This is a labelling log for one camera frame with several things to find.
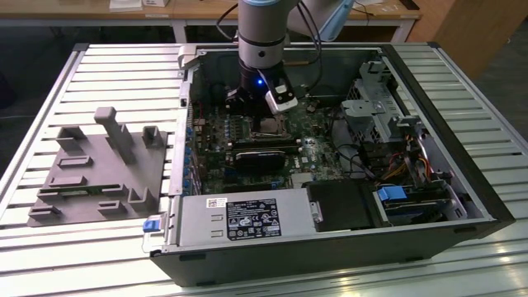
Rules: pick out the silver CPU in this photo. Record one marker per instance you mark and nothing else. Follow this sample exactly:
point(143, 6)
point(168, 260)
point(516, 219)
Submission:
point(272, 125)

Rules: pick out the CPU socket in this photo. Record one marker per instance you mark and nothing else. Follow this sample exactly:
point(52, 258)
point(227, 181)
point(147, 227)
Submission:
point(252, 130)

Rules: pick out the black graphics card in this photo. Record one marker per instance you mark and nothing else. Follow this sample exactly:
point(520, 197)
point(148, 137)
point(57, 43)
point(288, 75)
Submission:
point(260, 164)

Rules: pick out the green motherboard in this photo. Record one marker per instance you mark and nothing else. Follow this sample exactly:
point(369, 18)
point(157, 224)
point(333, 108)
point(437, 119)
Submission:
point(317, 154)

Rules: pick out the metal drive cage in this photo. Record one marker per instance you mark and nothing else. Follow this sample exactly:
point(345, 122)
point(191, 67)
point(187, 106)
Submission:
point(367, 108)

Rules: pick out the small silver heatsink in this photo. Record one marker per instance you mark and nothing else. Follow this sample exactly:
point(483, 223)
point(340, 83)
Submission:
point(303, 179)

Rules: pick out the black drive box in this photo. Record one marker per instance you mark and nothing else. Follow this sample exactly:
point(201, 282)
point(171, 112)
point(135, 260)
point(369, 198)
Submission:
point(341, 204)

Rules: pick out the white box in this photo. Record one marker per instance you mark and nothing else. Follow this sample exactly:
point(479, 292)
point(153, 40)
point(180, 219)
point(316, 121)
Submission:
point(123, 4)

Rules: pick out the grey power supply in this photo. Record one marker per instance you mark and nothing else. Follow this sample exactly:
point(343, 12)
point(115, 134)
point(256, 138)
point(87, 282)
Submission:
point(197, 222)

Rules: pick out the grey parts rack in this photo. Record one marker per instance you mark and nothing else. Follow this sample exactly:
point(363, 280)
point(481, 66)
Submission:
point(103, 173)

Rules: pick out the blue disk carrier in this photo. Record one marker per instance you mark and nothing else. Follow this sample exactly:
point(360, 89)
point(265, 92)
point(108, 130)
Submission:
point(392, 194)

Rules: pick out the green RAM stick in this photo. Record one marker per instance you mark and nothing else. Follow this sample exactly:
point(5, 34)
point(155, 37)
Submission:
point(103, 188)

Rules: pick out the wooden desk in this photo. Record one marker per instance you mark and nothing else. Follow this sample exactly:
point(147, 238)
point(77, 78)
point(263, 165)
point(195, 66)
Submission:
point(83, 12)

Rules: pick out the blue case latch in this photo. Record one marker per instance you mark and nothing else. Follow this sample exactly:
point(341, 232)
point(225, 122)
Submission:
point(151, 225)

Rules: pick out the black PC case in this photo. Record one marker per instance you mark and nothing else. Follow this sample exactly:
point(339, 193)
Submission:
point(288, 263)

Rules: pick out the wooden cabinet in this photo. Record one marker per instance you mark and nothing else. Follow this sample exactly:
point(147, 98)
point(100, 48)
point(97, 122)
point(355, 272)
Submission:
point(473, 31)

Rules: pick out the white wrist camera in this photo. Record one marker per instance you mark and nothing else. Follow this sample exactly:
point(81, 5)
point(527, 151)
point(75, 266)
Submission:
point(283, 97)

